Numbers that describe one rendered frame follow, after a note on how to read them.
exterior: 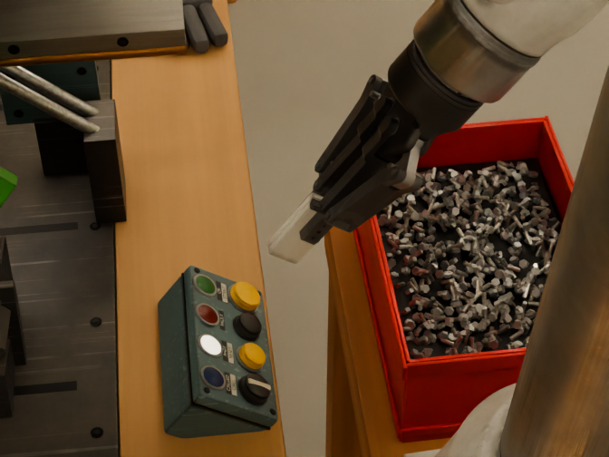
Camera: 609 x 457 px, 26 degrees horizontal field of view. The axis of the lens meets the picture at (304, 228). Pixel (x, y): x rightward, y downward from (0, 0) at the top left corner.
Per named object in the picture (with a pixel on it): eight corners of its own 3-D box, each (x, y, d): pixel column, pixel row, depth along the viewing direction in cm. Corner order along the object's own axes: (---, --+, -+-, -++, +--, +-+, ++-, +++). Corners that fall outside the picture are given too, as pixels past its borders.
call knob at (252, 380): (264, 384, 114) (271, 375, 113) (266, 407, 112) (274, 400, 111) (238, 374, 112) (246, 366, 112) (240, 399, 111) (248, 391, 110)
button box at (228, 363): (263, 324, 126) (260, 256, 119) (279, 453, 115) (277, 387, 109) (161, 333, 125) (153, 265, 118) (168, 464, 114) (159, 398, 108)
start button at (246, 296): (254, 292, 121) (261, 285, 121) (256, 316, 119) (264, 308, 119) (227, 282, 120) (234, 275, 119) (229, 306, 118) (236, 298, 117)
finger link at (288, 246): (341, 209, 113) (343, 215, 112) (294, 259, 117) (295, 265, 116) (313, 197, 112) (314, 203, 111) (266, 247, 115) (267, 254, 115)
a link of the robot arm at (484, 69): (529, 5, 106) (481, 56, 109) (442, -44, 101) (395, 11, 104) (557, 76, 99) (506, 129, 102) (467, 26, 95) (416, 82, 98)
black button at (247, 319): (255, 323, 118) (262, 315, 118) (257, 343, 117) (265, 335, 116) (233, 315, 117) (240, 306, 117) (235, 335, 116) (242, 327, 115)
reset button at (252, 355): (258, 353, 116) (266, 345, 115) (261, 374, 114) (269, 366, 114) (236, 345, 115) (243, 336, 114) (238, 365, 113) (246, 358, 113)
